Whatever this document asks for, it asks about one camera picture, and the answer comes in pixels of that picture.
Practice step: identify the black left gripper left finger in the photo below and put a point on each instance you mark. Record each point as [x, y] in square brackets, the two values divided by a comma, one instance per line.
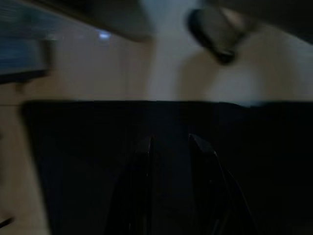
[137, 195]

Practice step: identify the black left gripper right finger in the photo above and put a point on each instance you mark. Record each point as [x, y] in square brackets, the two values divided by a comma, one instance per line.
[210, 195]

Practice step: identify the black floor mat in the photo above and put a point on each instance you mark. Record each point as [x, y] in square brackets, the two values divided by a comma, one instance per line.
[73, 159]

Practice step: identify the grey rounded object black rim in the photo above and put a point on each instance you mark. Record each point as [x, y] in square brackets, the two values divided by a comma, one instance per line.
[217, 31]

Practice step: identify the blue grey ribbed box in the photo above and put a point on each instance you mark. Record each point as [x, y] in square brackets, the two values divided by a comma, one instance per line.
[19, 49]

